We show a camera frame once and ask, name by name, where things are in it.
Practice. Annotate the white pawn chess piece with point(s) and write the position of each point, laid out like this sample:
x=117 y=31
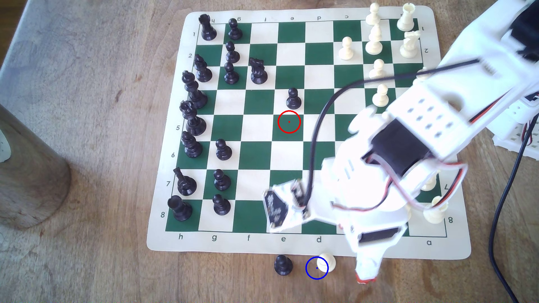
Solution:
x=380 y=98
x=372 y=17
x=326 y=264
x=346 y=51
x=408 y=212
x=377 y=69

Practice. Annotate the brown cylindrical container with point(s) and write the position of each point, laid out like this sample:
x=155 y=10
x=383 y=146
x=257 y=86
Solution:
x=29 y=176

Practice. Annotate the black king chess piece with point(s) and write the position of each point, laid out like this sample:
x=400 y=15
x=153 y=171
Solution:
x=195 y=96

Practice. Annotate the black queen chess piece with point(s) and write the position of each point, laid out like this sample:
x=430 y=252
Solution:
x=193 y=123

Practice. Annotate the white rook chess piece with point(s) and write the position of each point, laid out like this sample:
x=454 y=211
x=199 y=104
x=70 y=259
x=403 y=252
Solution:
x=406 y=19
x=436 y=214

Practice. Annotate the green and white chess mat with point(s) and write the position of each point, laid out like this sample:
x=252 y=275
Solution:
x=252 y=126

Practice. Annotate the white bishop chess piece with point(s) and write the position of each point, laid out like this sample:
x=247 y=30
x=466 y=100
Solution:
x=374 y=44

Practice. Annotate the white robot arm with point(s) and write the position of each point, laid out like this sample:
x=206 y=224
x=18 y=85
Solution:
x=459 y=84

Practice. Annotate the black knight chess piece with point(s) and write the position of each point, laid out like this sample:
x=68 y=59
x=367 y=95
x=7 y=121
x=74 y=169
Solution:
x=258 y=73
x=186 y=185

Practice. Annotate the black bishop chess piece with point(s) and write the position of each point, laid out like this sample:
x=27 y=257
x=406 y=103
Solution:
x=203 y=72
x=192 y=148

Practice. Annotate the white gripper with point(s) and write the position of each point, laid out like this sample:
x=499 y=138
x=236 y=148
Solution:
x=377 y=237

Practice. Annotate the white king chess piece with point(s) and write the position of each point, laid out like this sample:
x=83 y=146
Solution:
x=422 y=73

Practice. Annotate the gripper camera board with mount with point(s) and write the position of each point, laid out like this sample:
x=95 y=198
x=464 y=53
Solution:
x=278 y=206

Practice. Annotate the black pawn chess piece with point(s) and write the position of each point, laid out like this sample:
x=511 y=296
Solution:
x=232 y=54
x=221 y=181
x=283 y=267
x=293 y=101
x=230 y=75
x=221 y=206
x=223 y=152
x=234 y=31

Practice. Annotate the black rook chess piece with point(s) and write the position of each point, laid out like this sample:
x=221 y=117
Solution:
x=180 y=210
x=206 y=29

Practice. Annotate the white knight chess piece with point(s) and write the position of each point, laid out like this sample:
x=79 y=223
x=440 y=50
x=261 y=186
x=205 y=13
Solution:
x=409 y=47
x=430 y=184

